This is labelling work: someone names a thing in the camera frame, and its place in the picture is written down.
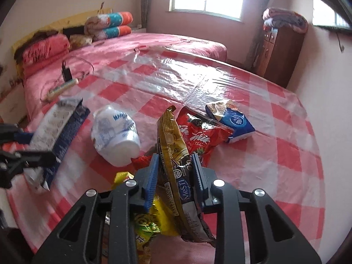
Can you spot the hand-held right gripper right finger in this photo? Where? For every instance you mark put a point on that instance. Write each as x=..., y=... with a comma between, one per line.
x=198, y=181

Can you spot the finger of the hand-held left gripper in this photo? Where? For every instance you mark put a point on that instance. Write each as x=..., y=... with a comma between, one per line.
x=22, y=137
x=30, y=158

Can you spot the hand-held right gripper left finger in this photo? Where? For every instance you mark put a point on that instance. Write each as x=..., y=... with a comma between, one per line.
x=152, y=181

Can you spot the white blue carton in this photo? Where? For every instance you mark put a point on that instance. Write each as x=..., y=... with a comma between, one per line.
x=49, y=126

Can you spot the gold coffee packet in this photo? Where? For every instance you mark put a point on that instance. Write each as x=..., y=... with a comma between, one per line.
x=170, y=143

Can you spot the crushed white plastic bottle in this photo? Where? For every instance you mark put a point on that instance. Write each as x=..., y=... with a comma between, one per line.
x=115, y=137

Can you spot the blue cracker packet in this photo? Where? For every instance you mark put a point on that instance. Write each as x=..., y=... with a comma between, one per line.
x=236, y=122

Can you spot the yellow green wrapper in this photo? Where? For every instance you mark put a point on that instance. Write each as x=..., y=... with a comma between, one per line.
x=154, y=225

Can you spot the red snack packet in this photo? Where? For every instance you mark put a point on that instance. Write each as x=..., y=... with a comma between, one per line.
x=203, y=137

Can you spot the cream power strip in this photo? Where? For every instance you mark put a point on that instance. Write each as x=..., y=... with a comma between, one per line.
x=62, y=88

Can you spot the folded pink blanket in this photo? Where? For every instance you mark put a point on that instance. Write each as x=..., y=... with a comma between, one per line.
x=41, y=67

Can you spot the black charger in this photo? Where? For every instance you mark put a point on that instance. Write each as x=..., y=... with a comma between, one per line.
x=66, y=73

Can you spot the red white checkered tablecloth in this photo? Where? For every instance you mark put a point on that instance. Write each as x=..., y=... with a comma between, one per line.
x=275, y=156

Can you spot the pink printed pillow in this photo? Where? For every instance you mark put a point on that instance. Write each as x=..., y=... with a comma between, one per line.
x=46, y=48

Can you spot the brown floral pillow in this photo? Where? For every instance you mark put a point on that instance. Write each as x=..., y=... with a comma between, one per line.
x=79, y=41

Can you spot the flat black item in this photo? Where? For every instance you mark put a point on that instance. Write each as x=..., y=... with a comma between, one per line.
x=73, y=30

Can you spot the yellow headboard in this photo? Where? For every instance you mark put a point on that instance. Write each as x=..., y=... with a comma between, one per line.
x=68, y=19

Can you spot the bed with pink printed bedspread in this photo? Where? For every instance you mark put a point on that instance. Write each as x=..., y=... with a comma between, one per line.
x=137, y=40

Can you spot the folded teal orange quilt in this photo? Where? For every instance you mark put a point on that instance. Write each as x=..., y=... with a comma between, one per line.
x=112, y=26

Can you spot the brown wooden cabinet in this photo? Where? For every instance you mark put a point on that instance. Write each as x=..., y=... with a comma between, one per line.
x=286, y=55

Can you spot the folded red grey quilts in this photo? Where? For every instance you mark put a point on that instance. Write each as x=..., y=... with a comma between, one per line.
x=286, y=19

